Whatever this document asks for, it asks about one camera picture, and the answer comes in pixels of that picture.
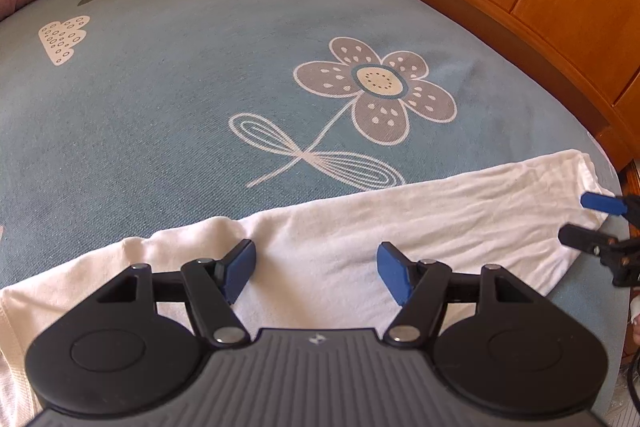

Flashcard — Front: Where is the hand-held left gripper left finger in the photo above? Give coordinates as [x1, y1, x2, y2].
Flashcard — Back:
[100, 239, 257, 348]

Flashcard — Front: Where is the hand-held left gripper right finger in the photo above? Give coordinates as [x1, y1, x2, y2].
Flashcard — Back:
[377, 243, 538, 348]

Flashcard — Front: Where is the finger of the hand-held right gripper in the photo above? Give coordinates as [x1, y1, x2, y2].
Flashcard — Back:
[581, 192, 640, 215]
[558, 224, 640, 268]

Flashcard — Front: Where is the white printed long-sleeve shirt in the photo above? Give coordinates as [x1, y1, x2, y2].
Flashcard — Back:
[0, 149, 613, 427]

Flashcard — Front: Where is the blue floral bed sheet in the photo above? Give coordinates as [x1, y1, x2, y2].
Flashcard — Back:
[0, 0, 633, 427]

